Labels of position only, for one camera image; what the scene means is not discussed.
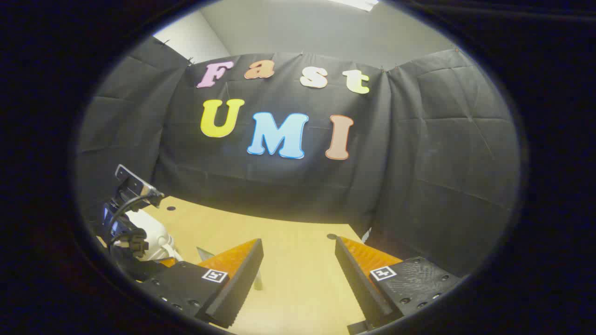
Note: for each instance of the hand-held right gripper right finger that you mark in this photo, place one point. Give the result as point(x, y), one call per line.
point(358, 284)

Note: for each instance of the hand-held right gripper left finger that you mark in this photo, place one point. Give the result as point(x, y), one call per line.
point(240, 288)

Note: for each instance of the white suitcase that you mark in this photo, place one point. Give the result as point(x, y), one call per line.
point(156, 235)

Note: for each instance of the white skin care tube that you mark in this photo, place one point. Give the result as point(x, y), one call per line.
point(205, 254)

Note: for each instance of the black backdrop cloth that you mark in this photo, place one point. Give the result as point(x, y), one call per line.
point(419, 163)

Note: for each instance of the ceiling light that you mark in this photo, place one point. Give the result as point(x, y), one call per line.
point(356, 3)

